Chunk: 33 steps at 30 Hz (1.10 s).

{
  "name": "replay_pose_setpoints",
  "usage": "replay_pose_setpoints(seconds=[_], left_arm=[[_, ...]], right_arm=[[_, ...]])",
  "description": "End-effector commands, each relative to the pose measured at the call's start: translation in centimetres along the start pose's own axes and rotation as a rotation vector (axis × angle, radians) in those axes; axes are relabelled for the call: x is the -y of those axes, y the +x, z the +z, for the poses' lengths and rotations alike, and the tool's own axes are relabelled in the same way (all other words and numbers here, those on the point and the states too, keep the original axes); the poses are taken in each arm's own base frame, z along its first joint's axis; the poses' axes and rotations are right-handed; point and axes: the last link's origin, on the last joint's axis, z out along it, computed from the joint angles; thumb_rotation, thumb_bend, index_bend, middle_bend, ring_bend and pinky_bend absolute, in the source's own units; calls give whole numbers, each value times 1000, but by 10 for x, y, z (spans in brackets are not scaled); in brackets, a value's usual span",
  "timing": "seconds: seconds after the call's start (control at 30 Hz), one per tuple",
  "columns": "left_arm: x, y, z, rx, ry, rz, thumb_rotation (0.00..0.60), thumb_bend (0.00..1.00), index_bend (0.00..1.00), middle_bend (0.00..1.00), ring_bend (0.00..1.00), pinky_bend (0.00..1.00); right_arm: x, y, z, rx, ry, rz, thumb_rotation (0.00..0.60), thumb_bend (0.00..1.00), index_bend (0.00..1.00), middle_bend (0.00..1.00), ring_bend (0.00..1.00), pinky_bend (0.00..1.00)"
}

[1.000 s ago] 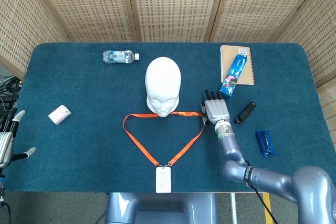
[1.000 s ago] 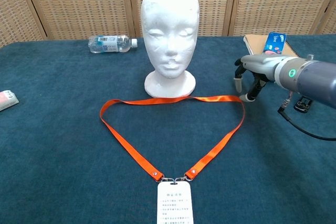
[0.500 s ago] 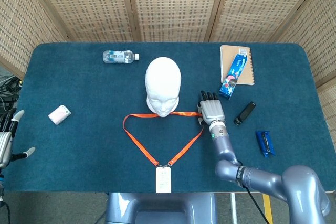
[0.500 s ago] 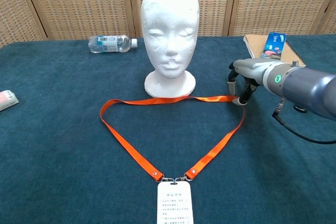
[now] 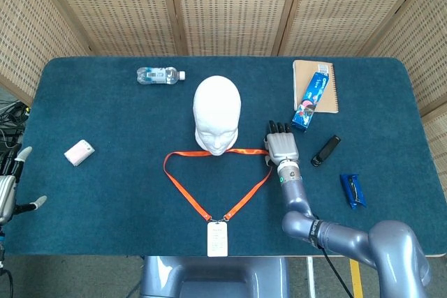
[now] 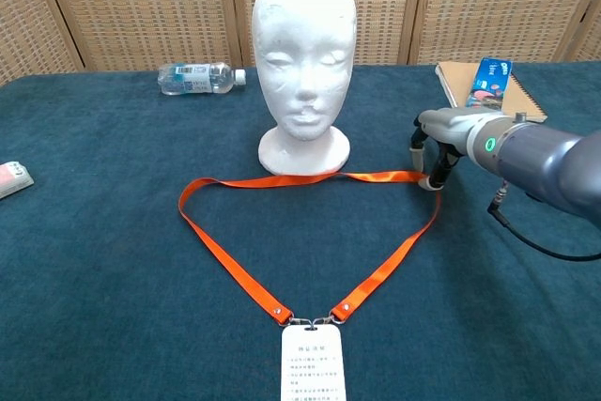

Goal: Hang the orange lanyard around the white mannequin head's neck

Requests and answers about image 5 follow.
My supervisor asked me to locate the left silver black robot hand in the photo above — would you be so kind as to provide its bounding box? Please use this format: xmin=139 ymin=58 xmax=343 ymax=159
xmin=0 ymin=146 xmax=48 ymax=226

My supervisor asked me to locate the woven bamboo screen panel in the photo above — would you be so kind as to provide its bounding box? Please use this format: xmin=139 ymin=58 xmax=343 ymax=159
xmin=34 ymin=0 xmax=188 ymax=57
xmin=167 ymin=0 xmax=305 ymax=57
xmin=0 ymin=0 xmax=90 ymax=105
xmin=366 ymin=0 xmax=447 ymax=117
xmin=420 ymin=102 xmax=447 ymax=204
xmin=272 ymin=0 xmax=436 ymax=57

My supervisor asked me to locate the black floor cable bundle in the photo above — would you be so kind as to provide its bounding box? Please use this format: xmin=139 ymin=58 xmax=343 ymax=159
xmin=0 ymin=100 xmax=31 ymax=159

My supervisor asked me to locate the clear plastic water bottle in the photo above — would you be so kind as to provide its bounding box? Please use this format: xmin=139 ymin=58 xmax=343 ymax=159
xmin=135 ymin=66 xmax=186 ymax=86

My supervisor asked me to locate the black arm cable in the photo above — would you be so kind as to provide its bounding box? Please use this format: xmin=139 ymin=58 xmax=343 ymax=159
xmin=0 ymin=267 xmax=14 ymax=298
xmin=312 ymin=213 xmax=354 ymax=298

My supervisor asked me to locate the grey robot torso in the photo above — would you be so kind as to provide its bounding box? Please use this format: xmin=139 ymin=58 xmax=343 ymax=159
xmin=139 ymin=255 xmax=291 ymax=298

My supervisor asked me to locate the white mannequin head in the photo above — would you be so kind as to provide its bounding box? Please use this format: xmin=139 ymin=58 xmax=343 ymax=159
xmin=192 ymin=75 xmax=242 ymax=157

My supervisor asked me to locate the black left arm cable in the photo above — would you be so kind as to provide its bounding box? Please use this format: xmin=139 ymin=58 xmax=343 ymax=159
xmin=0 ymin=267 xmax=14 ymax=298

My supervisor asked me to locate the brown spiral notebook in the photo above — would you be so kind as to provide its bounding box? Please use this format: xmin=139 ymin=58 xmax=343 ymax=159
xmin=292 ymin=59 xmax=340 ymax=114

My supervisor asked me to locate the white badge card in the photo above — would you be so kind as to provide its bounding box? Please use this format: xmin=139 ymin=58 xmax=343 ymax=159
xmin=206 ymin=219 xmax=228 ymax=258

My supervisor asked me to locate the black stapler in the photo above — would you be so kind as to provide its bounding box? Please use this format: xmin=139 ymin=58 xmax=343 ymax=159
xmin=310 ymin=134 xmax=342 ymax=168

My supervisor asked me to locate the white table leg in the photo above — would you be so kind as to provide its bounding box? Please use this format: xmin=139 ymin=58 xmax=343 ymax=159
xmin=306 ymin=256 xmax=317 ymax=298

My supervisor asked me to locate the dark blue snack packet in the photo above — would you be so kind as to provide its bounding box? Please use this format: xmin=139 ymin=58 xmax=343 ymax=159
xmin=339 ymin=173 xmax=367 ymax=211

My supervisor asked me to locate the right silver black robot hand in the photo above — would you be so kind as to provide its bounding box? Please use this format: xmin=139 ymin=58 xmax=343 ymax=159
xmin=262 ymin=119 xmax=301 ymax=167

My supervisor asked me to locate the orange lanyard strap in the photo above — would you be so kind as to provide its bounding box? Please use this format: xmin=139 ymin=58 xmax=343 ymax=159
xmin=163 ymin=148 xmax=274 ymax=224

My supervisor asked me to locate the blue cookie box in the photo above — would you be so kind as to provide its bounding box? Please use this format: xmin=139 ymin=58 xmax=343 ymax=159
xmin=291 ymin=71 xmax=332 ymax=134

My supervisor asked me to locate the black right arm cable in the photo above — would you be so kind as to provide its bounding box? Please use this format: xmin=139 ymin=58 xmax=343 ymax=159
xmin=312 ymin=213 xmax=354 ymax=298

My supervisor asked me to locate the white pink tissue pack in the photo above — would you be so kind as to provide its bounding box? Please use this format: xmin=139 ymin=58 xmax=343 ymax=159
xmin=64 ymin=139 xmax=96 ymax=167

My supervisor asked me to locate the blue carpet table cover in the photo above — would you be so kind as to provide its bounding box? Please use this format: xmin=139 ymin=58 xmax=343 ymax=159
xmin=3 ymin=56 xmax=447 ymax=258

